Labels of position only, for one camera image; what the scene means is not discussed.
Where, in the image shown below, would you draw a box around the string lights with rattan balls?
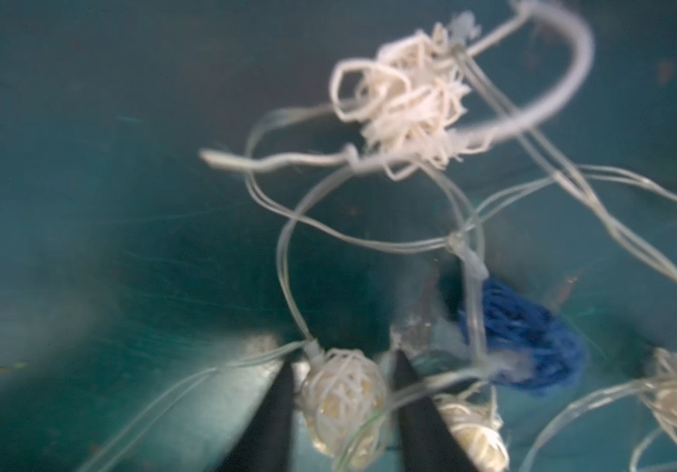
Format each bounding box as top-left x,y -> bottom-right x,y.
72,0 -> 677,472

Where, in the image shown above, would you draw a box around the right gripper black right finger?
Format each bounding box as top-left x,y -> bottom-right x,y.
393,350 -> 477,471

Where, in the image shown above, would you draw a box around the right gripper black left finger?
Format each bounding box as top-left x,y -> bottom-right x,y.
214,362 -> 295,472

